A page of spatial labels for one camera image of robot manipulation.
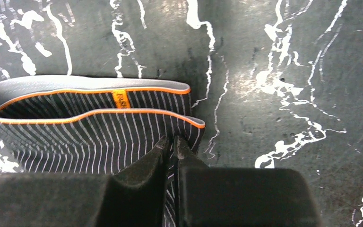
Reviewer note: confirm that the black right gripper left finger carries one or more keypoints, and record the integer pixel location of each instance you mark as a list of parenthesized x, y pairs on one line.
[(133, 197)]

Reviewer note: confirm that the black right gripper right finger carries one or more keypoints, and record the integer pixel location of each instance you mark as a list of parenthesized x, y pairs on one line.
[(239, 197)]

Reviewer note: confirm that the black striped underwear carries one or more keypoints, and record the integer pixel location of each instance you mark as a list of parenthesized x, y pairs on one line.
[(92, 125)]

